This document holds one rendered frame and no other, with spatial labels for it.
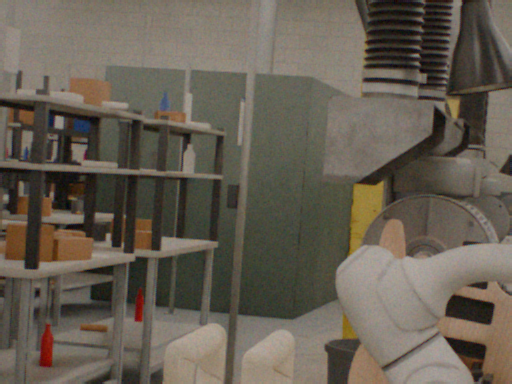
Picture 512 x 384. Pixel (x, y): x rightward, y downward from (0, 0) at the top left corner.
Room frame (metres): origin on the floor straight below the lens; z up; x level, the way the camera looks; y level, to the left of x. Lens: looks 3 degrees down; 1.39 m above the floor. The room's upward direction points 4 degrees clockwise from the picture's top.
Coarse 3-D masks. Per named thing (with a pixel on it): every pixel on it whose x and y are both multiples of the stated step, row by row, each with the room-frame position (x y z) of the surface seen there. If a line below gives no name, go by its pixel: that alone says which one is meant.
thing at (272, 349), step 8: (272, 336) 1.39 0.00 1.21; (280, 336) 1.40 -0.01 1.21; (288, 336) 1.43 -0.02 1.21; (256, 344) 1.32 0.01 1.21; (264, 344) 1.32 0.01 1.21; (272, 344) 1.34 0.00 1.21; (280, 344) 1.36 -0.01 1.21; (288, 344) 1.40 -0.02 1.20; (248, 352) 1.28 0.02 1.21; (256, 352) 1.28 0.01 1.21; (264, 352) 1.28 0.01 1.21; (272, 352) 1.30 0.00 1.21; (280, 352) 1.34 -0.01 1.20; (288, 352) 1.40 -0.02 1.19; (248, 360) 1.28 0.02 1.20; (256, 360) 1.27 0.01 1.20; (264, 360) 1.28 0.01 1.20; (272, 360) 1.29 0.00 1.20; (280, 360) 1.35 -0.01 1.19; (272, 368) 1.30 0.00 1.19
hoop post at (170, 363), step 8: (168, 360) 1.29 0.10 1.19; (176, 360) 1.29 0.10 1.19; (184, 360) 1.29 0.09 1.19; (192, 360) 1.29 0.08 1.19; (168, 368) 1.29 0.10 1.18; (176, 368) 1.29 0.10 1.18; (184, 368) 1.29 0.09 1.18; (192, 368) 1.29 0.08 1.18; (168, 376) 1.29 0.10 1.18; (176, 376) 1.29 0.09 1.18; (184, 376) 1.29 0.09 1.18; (192, 376) 1.30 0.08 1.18
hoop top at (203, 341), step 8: (200, 328) 1.41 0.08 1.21; (208, 328) 1.42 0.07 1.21; (216, 328) 1.44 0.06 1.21; (184, 336) 1.33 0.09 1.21; (192, 336) 1.34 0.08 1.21; (200, 336) 1.36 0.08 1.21; (208, 336) 1.38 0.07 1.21; (216, 336) 1.42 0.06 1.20; (224, 336) 1.46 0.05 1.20; (176, 344) 1.29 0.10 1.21; (184, 344) 1.29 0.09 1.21; (192, 344) 1.31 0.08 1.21; (200, 344) 1.33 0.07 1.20; (208, 344) 1.37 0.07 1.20; (216, 344) 1.41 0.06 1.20; (168, 352) 1.29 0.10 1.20; (176, 352) 1.29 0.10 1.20; (184, 352) 1.29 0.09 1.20; (192, 352) 1.29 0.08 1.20; (200, 352) 1.32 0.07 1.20; (208, 352) 1.37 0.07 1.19
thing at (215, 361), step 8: (224, 344) 1.46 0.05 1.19; (216, 352) 1.45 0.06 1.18; (224, 352) 1.46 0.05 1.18; (200, 360) 1.46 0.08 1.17; (208, 360) 1.45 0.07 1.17; (216, 360) 1.45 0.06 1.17; (200, 368) 1.46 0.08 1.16; (208, 368) 1.45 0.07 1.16; (216, 368) 1.45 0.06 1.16; (200, 376) 1.46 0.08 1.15; (208, 376) 1.45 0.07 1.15; (216, 376) 1.45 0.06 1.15
